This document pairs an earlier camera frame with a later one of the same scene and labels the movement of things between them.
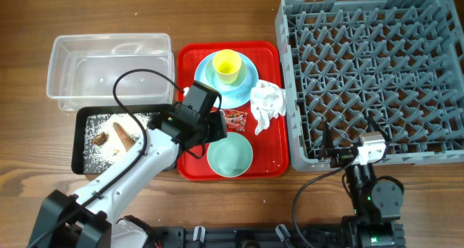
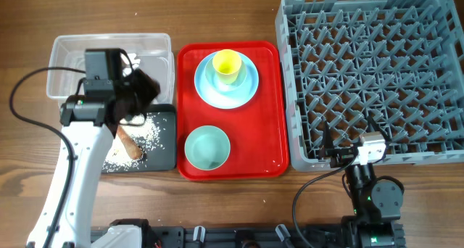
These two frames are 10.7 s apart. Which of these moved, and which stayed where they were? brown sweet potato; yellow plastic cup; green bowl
Moved: green bowl
Stayed: brown sweet potato; yellow plastic cup
